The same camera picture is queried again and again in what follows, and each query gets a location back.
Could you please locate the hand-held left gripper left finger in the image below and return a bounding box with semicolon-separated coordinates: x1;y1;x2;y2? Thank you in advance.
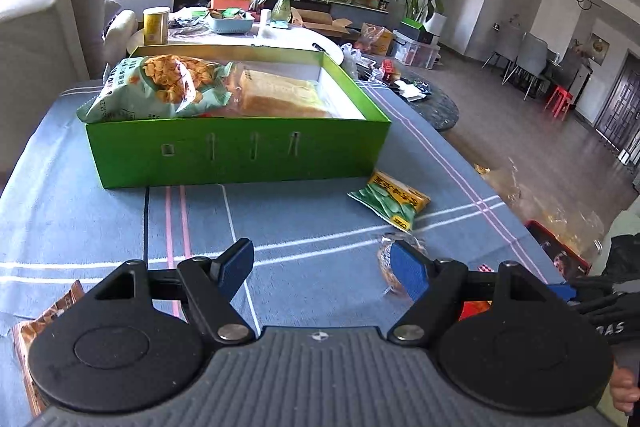
87;237;256;345

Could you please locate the red plastic stool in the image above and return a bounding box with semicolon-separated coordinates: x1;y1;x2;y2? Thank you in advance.
543;85;574;122

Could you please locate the brown snack packet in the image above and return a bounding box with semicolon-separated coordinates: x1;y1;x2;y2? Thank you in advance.
12;280;87;414

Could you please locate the dark panelled door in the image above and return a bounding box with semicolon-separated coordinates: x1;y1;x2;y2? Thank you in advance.
591;53;640;154

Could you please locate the dark marble round table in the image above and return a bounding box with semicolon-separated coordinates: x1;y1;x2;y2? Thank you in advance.
359;64;460;132

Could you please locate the grey television cabinet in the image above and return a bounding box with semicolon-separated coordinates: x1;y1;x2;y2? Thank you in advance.
104;0;392;26

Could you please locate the yellow can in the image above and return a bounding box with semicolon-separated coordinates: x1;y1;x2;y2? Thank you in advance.
143;6;171;46

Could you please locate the clear plastic wrap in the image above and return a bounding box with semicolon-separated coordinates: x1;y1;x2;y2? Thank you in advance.
474;156;603;253

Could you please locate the sliced toast loaf packet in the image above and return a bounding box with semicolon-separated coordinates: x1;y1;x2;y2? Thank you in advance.
227;68;332;119

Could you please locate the grey armchair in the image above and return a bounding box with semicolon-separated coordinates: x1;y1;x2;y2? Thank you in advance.
0;0;139;180

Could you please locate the green and black box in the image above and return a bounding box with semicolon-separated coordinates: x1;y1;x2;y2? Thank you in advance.
397;17;441;46

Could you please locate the grey dining chair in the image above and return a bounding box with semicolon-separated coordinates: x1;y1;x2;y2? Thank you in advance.
501;33;552;102
481;31;527;86

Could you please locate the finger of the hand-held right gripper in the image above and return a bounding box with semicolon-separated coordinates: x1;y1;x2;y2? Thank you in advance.
545;283;581;308

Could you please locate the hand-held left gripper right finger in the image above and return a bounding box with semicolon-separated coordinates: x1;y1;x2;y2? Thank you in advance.
389;239;556;345

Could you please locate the red black flat box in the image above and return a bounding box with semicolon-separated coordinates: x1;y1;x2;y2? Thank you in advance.
524;220;592;279

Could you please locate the clear plastic storage box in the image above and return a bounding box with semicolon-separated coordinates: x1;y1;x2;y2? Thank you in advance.
392;32;442;69

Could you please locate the blue striped tablecloth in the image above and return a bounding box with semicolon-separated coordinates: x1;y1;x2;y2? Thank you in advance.
0;78;577;427

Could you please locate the tall plant in white pot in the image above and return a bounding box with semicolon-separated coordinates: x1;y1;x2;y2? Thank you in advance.
387;0;451;36

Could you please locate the green cardboard box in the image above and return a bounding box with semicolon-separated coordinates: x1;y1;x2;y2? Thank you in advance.
77;45;392;190

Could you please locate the green yellow pea packet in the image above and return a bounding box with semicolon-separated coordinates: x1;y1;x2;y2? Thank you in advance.
348;169;432;233

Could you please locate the mint green chips bag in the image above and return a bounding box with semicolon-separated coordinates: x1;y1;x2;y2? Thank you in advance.
77;54;237;124

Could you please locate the orange plastic bag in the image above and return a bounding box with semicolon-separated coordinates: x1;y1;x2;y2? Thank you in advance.
358;22;396;56

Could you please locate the person's right hand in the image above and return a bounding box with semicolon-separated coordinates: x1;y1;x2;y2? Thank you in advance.
609;363;640;414

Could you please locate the white round coffee table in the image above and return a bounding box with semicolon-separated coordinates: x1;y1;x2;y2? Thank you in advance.
125;19;347;64

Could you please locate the blue plastic basket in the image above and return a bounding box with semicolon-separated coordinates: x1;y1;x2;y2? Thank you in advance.
207;9;256;34

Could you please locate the open brown cardboard box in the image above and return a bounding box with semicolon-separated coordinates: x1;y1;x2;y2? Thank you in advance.
291;6;354;39

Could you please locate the round pastry clear packet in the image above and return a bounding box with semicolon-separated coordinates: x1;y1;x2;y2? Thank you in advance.
376;232;427;296

